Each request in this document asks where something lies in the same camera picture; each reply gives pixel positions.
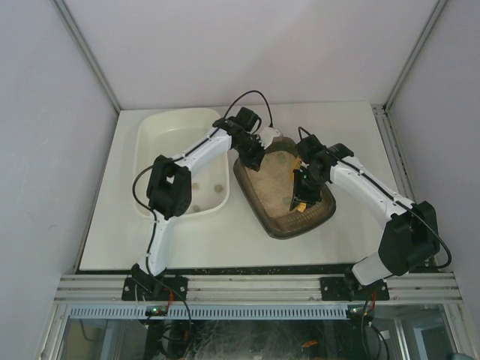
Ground yellow litter scoop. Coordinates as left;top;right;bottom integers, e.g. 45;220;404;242
289;157;307;213

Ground dark brown litter box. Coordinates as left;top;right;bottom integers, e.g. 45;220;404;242
233;136;336;240

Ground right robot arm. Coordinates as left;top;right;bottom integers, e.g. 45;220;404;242
290;136;441;298

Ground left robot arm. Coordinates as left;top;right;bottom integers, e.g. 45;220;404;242
131;116;281;293

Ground beige litter pellets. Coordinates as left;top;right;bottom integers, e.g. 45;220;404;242
246;151;296;218

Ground white plastic tub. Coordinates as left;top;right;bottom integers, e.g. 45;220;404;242
133;108;230;218

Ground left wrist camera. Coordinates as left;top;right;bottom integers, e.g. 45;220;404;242
235;106;261;132

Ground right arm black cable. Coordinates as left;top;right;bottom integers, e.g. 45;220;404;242
298;126;452;271

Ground aluminium mounting rail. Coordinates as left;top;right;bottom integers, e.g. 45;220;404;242
54;273;462;305

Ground grey slotted cable duct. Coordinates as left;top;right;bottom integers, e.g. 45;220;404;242
69;304;348;320

